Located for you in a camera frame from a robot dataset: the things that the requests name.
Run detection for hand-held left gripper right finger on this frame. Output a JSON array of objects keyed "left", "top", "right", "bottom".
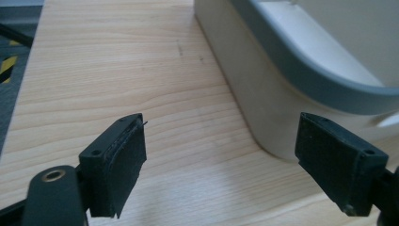
[{"left": 295, "top": 111, "right": 390, "bottom": 218}]

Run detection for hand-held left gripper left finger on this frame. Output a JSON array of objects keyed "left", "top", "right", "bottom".
[{"left": 78, "top": 112, "right": 149, "bottom": 219}]

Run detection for white bin with grey rim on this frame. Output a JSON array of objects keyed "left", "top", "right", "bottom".
[{"left": 193, "top": 0, "right": 399, "bottom": 164}]

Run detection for yellow and black striped tape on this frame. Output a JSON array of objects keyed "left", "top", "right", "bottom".
[{"left": 0, "top": 40, "right": 21, "bottom": 85}]

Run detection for black cable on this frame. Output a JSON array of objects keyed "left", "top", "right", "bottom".
[{"left": 0, "top": 23, "right": 35, "bottom": 49}]

